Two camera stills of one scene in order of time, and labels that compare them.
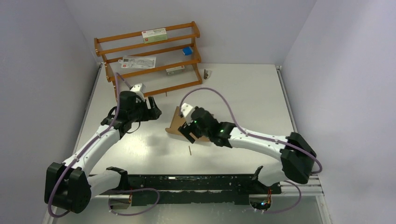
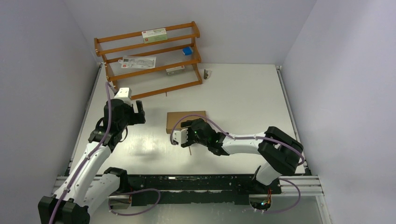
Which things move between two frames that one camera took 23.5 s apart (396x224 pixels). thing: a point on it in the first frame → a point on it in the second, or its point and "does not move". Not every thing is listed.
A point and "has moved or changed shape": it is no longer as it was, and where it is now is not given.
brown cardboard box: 177,122 has moved or changed shape
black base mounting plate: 195,189 does not move
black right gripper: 185,131 → 189,141
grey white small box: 175,70 does not move
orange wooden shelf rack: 152,60 does not move
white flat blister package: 137,62 does not move
